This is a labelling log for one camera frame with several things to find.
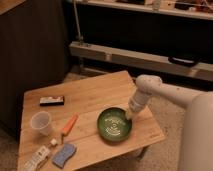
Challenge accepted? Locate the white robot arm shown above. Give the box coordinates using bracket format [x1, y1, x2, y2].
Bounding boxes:
[126, 75, 213, 171]

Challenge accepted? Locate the clear plastic cup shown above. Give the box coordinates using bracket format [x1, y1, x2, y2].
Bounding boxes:
[30, 111, 52, 136]

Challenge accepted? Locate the long case with handle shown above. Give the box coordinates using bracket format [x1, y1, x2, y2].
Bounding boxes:
[69, 41, 213, 81]

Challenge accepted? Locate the white tube with cap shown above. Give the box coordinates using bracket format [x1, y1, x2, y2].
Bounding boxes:
[22, 139, 58, 171]

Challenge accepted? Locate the metal stand pole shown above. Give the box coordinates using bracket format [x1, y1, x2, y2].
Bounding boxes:
[72, 0, 84, 45]

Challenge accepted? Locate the upper shelf with items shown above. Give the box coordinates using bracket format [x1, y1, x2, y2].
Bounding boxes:
[67, 0, 213, 21]

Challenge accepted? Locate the blue sponge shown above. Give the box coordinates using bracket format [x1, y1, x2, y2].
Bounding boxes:
[52, 143, 77, 169]

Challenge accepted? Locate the wooden table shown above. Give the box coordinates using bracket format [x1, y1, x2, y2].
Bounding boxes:
[18, 71, 165, 171]

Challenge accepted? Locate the black small box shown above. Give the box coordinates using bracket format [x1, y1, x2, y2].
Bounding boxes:
[39, 96, 65, 106]

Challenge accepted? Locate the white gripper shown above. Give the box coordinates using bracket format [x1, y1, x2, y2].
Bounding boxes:
[125, 89, 151, 120]

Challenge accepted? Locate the green ceramic bowl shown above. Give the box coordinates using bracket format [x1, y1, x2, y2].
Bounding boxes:
[97, 107, 132, 142]

